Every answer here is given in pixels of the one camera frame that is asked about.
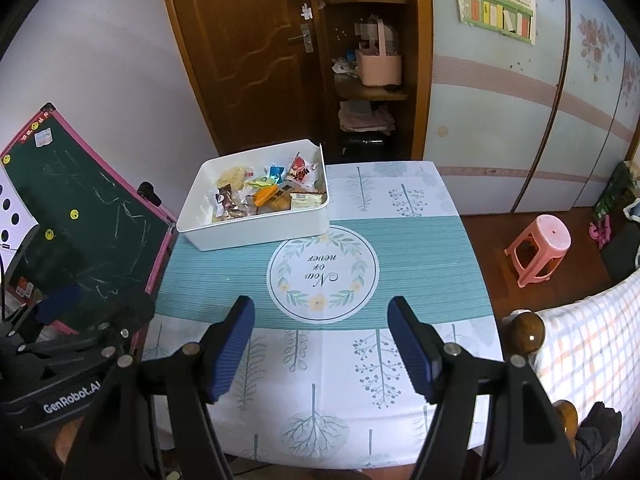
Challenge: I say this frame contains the metal door handle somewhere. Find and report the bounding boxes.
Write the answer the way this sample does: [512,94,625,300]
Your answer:
[287,22,315,54]

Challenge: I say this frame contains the brown chocolate cake packet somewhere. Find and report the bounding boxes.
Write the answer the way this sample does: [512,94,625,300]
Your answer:
[215,184,237,213]

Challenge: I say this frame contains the checkered bed blanket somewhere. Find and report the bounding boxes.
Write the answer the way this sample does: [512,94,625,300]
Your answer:
[530,267,640,456]

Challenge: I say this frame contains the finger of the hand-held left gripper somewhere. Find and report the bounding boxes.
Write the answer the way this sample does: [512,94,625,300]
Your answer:
[7,284,84,347]
[75,290,157,350]

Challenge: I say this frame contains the small shelf clutter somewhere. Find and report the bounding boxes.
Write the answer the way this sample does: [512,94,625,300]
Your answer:
[331,50,359,81]

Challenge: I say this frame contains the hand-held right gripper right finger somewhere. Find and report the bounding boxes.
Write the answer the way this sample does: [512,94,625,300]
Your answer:
[386,295,583,480]

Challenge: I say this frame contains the pink framed chalkboard easel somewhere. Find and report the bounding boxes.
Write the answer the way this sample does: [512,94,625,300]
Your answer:
[0,102,178,341]

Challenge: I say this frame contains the wooden corner shelf unit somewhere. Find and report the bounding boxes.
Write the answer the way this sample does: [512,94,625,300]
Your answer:
[317,0,433,163]

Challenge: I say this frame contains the folded cloths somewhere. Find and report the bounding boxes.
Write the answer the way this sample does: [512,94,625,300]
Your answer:
[337,100,396,134]

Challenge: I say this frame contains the wall poster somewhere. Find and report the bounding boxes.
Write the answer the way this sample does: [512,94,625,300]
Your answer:
[450,0,538,46]

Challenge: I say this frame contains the dark padded jacket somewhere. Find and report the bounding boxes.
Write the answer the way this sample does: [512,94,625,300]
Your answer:
[575,402,624,480]

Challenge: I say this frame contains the red apple print packet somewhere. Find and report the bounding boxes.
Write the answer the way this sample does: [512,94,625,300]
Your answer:
[285,152,321,188]

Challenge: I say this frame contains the white plastic bin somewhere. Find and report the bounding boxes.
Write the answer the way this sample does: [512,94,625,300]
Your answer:
[176,138,331,252]

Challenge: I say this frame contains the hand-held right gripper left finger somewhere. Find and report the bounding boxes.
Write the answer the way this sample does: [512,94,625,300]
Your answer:
[60,295,256,480]

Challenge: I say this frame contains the white board with black dots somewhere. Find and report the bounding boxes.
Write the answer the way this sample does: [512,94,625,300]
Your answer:
[0,165,41,261]

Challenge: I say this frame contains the wooden bedpost knob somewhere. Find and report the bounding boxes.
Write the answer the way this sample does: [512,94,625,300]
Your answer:
[501,310,546,361]
[552,400,581,442]

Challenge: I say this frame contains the round biscuit packet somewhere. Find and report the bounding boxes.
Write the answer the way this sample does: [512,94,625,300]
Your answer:
[260,195,293,214]

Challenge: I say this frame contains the pink plastic toy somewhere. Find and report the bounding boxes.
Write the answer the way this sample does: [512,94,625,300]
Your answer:
[589,217,615,250]

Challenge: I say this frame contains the floral sliding wardrobe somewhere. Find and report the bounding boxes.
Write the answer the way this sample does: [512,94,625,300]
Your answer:
[422,0,640,213]

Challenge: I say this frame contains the pink basket with handle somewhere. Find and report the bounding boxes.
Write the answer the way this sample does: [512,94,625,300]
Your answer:
[355,17,403,88]

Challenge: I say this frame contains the large yellow rice cake packet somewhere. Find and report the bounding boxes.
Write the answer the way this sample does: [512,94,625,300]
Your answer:
[215,166,251,188]

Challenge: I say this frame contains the pink plastic stool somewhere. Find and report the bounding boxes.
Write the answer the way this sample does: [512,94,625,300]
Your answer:
[504,214,572,289]

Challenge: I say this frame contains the brown wooden door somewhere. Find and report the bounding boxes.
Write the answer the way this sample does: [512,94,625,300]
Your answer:
[155,0,331,161]

